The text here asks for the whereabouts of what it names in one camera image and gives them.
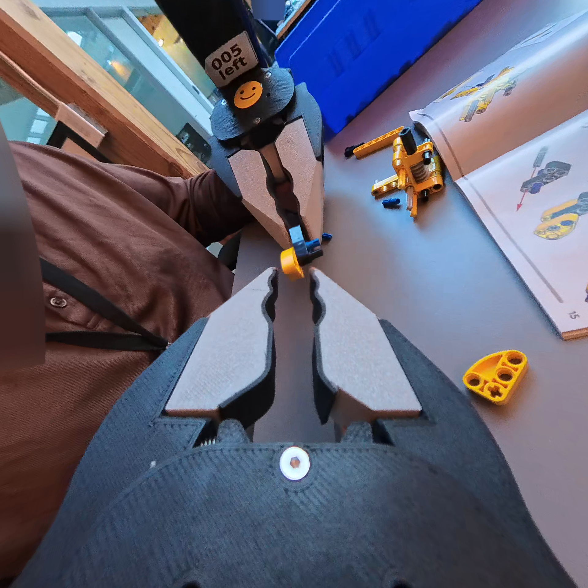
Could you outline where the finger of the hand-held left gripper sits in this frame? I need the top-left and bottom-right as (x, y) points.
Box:
(228, 147), (296, 252)
(274, 115), (326, 244)

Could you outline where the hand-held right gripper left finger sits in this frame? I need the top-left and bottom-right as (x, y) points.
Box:
(164, 268), (279, 428)

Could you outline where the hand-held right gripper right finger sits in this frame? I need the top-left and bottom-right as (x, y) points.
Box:
(309, 267), (423, 429)

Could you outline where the person's left forearm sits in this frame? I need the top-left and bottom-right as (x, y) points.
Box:
(152, 168), (258, 246)

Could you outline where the yellow lego beam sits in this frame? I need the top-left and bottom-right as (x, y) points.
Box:
(353, 126), (405, 160)

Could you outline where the yellow lego assembly with spring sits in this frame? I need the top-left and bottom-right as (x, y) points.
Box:
(371, 128), (445, 218)

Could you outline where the yellow rounded triangular lego piece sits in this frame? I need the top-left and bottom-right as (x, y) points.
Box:
(462, 350), (528, 406)

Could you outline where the lego instruction booklet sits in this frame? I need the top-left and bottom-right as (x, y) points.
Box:
(409, 9), (588, 341)

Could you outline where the blue plastic bin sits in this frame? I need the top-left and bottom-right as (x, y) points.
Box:
(275, 0), (483, 136)

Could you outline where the glass cabinet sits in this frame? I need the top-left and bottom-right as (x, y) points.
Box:
(34, 0), (295, 159)

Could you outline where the black lanyard strap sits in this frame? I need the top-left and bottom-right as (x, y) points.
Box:
(39, 257), (171, 352)

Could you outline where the wooden table frame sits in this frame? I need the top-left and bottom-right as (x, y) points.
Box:
(0, 0), (208, 181)

